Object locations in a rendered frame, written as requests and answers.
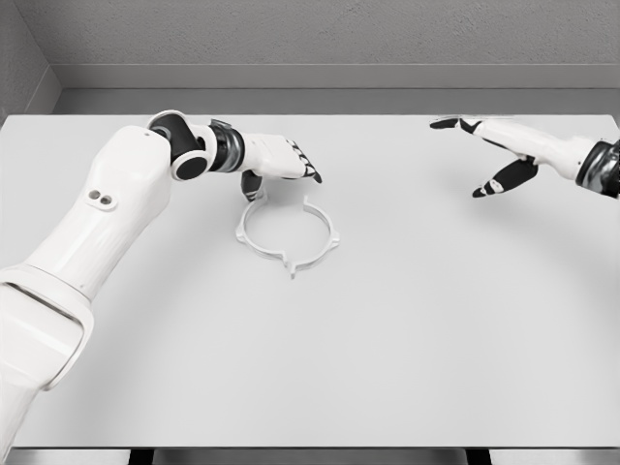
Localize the white pipe clamp half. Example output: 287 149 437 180
290 194 342 280
234 186 297 281

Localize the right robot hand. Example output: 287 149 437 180
428 114 553 200

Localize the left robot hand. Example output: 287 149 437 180
240 132 324 202

